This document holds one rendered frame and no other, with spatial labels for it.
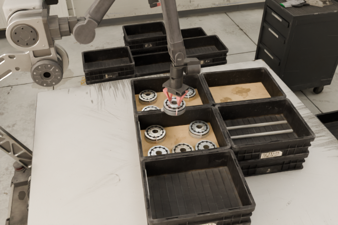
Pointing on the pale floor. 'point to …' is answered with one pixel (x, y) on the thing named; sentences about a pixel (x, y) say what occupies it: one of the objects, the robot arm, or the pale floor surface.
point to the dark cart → (300, 40)
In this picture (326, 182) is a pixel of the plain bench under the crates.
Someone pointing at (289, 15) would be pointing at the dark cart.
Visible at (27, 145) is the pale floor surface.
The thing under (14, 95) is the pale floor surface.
